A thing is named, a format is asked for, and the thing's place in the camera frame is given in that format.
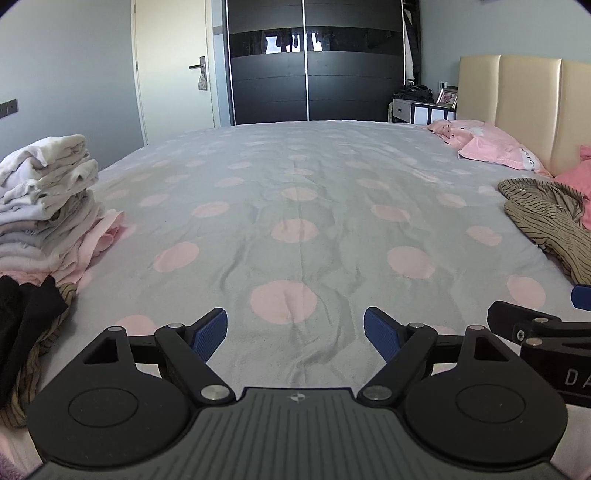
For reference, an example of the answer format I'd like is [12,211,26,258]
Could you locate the black shorts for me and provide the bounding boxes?
[1,276,67,407]

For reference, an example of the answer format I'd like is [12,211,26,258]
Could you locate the stack of folded light clothes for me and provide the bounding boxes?
[1,134,102,273]

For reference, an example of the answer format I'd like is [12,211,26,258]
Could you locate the olive striped shirt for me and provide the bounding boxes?
[497,178,590,285]

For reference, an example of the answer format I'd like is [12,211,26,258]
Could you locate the olive striped garment at left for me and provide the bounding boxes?
[1,283,77,429]

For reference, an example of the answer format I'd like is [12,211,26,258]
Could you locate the pink pillow at headboard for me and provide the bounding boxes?
[555,146,591,230]

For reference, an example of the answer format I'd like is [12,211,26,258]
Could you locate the pink folded garment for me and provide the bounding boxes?
[1,209,125,285]

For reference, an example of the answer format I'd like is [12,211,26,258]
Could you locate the pink pillow with print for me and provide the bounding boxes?
[427,120,551,178]

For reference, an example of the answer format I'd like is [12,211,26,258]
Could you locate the beige padded headboard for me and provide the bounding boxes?
[457,55,591,176]

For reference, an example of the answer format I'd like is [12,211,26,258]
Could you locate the white bedside table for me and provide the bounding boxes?
[388,99,456,126]

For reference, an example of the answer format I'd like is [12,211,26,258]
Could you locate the grey pink-dotted bed sheet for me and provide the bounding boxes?
[44,121,589,390]

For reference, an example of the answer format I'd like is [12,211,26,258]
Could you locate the black bag on nightstand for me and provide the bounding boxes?
[394,84,435,104]

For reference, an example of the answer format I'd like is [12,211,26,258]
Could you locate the hanging white garment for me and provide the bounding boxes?
[402,7,415,85]

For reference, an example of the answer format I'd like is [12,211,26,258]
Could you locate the black sliding wardrobe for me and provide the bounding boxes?
[225,0,405,124]

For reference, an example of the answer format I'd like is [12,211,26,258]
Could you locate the white door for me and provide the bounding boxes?
[132,0,214,144]

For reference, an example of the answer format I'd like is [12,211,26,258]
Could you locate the picture frame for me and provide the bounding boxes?
[437,86,459,109]

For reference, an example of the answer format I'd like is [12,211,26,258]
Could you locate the wall switch panel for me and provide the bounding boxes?
[0,99,18,118]

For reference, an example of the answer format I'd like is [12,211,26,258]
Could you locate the black door handle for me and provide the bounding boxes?
[188,56,208,91]

